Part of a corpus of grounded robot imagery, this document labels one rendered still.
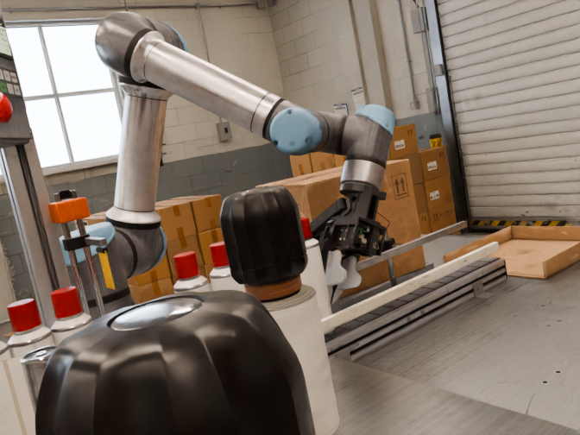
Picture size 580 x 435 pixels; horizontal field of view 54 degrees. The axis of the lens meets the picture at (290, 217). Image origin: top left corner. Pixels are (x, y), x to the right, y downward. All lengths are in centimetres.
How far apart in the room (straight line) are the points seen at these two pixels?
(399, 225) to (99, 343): 123
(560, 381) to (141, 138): 86
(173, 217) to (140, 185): 303
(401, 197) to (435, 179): 370
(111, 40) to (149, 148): 24
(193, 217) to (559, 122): 300
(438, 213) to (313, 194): 389
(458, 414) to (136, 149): 80
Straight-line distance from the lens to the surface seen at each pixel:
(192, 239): 431
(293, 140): 91
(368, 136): 103
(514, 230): 167
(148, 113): 119
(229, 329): 16
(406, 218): 138
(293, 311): 56
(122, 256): 116
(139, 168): 121
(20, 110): 90
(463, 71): 552
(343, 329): 101
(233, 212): 55
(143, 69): 105
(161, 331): 16
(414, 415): 71
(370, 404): 75
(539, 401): 83
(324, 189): 124
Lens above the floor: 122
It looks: 8 degrees down
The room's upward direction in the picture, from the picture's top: 11 degrees counter-clockwise
